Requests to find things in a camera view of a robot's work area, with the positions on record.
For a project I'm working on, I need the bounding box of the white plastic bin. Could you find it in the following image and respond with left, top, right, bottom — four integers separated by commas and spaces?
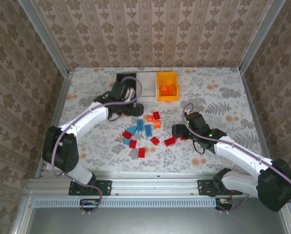
137, 72, 158, 102

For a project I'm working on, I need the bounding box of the grey metal panel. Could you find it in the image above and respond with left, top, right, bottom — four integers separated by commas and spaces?
25, 206, 286, 234

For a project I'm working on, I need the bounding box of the small circuit board with wires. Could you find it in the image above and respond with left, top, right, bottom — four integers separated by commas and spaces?
215, 197, 233, 211
79, 199, 100, 208

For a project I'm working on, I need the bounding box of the slotted grey cable duct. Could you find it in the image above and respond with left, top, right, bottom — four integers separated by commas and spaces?
34, 197, 218, 208

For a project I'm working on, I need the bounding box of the floral patterned table cover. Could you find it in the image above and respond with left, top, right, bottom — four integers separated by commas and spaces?
46, 67, 269, 173

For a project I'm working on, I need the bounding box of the yellow plastic bin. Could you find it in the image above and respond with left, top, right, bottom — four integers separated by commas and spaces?
155, 71, 180, 102

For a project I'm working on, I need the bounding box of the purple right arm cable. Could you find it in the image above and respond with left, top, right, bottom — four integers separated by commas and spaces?
182, 103, 291, 215

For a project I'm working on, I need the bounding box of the aluminium table side rail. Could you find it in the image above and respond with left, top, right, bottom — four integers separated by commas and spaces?
35, 70, 76, 178
239, 69, 279, 177

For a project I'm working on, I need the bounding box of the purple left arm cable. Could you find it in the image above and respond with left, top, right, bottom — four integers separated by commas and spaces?
52, 76, 143, 215

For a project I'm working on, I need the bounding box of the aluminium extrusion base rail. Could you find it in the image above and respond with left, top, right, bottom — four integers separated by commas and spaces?
25, 172, 289, 197

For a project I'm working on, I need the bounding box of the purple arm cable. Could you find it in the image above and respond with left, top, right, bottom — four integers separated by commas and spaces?
182, 103, 291, 215
52, 76, 143, 215

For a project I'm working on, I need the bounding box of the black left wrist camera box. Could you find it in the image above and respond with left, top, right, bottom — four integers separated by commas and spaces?
110, 82, 127, 101

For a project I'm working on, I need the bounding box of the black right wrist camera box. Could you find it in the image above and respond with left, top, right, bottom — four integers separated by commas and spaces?
186, 112, 206, 131

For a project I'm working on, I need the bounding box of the black plastic bin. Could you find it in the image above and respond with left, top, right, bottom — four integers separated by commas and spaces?
116, 72, 139, 103

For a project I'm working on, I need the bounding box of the aluminium frame post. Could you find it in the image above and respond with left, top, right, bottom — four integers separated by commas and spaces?
18, 0, 70, 76
239, 0, 287, 74

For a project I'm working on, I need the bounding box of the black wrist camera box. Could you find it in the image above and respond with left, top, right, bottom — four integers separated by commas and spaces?
186, 112, 206, 131
110, 82, 127, 101

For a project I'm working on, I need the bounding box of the thin black right gripper cable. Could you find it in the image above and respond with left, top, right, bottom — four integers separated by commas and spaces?
193, 140, 207, 155

